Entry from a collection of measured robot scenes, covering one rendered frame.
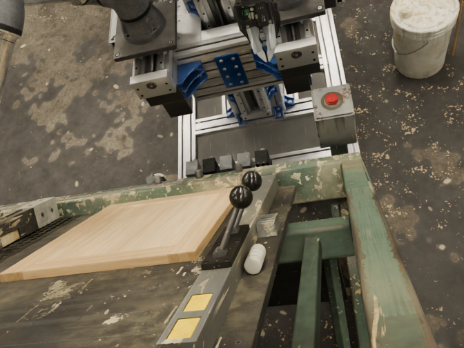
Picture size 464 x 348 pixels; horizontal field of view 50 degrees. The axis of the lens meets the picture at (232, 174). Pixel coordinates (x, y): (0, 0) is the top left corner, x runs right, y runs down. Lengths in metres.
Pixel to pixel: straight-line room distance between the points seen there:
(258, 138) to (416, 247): 0.86
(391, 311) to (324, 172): 0.94
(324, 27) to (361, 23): 0.36
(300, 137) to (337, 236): 1.24
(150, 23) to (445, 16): 1.39
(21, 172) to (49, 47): 0.97
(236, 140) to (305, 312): 1.68
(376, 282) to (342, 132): 1.01
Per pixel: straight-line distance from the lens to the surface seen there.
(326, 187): 1.49
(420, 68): 2.70
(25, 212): 1.59
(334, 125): 1.57
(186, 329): 0.64
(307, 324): 0.79
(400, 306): 0.59
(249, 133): 2.43
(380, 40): 2.94
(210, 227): 1.12
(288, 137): 2.37
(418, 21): 2.54
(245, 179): 0.90
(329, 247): 1.18
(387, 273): 0.67
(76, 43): 3.64
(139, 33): 1.75
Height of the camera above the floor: 2.20
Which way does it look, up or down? 58 degrees down
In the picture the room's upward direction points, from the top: 29 degrees counter-clockwise
